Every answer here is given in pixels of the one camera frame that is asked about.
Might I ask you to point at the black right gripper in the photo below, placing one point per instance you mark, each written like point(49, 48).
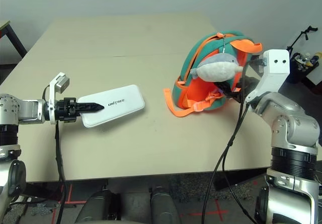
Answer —
point(249, 83)

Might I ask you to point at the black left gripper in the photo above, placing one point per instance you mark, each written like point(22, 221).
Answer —
point(66, 109)

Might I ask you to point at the white Unitree pencil case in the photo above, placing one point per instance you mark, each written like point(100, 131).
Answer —
point(120, 100)

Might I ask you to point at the teal and orange backpack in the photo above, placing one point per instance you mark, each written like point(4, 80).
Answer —
point(208, 50)

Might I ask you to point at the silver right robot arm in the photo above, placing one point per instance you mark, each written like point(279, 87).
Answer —
point(291, 123)

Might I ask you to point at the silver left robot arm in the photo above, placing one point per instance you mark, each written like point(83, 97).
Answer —
point(27, 108)

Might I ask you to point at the grey white plush whale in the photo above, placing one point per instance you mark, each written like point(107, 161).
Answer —
point(216, 69)

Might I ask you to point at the black bin with items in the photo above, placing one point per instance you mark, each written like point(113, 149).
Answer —
point(300, 73)

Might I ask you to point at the white flat panel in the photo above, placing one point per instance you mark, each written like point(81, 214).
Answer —
point(315, 75)

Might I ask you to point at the black tripod stand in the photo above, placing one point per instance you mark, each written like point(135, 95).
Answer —
point(300, 36)

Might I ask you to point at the grey left robot leg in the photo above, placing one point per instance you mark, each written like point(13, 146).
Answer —
point(96, 206)

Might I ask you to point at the grey robot leg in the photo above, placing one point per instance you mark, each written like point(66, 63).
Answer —
point(96, 206)
point(163, 206)

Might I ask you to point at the black-legged side table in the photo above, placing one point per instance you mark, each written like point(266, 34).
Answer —
point(13, 40)

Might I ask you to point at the grey right robot leg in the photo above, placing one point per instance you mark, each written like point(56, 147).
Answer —
point(163, 206)

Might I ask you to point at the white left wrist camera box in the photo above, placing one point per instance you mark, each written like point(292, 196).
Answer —
point(60, 83)

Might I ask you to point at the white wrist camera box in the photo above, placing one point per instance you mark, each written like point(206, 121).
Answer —
point(275, 63)
point(60, 83)

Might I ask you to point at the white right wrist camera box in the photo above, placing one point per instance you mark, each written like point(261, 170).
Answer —
point(275, 63)

